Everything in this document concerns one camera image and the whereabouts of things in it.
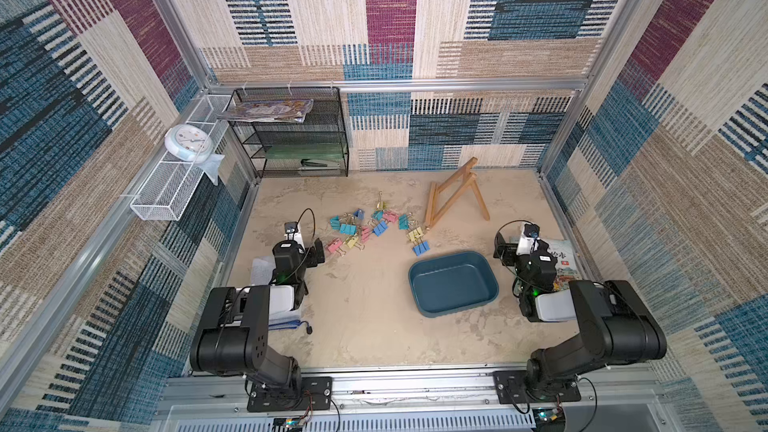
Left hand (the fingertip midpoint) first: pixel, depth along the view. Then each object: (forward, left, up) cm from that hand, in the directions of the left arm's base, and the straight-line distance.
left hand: (302, 240), depth 94 cm
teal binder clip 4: (+9, -9, -3) cm, 13 cm away
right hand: (-1, -66, +4) cm, 66 cm away
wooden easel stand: (+15, -51, +15) cm, 55 cm away
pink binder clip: (0, -9, -4) cm, 10 cm away
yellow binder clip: (+4, -36, -4) cm, 36 cm away
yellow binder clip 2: (+2, -15, -4) cm, 16 cm away
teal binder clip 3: (+5, -14, -2) cm, 15 cm away
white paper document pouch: (-21, +4, -7) cm, 22 cm away
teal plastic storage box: (-11, -46, -8) cm, 48 cm away
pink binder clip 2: (+12, -28, -4) cm, 30 cm away
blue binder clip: (0, -37, -5) cm, 38 cm away
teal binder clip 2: (+14, -23, -5) cm, 28 cm away
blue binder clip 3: (+13, -17, -3) cm, 22 cm away
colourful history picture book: (-8, -82, -5) cm, 83 cm away
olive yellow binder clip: (+15, -25, -2) cm, 29 cm away
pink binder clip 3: (+4, -19, -3) cm, 20 cm away
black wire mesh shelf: (+36, 0, +8) cm, 36 cm away
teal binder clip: (+10, -32, -5) cm, 34 cm away
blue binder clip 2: (+7, -24, -4) cm, 26 cm away
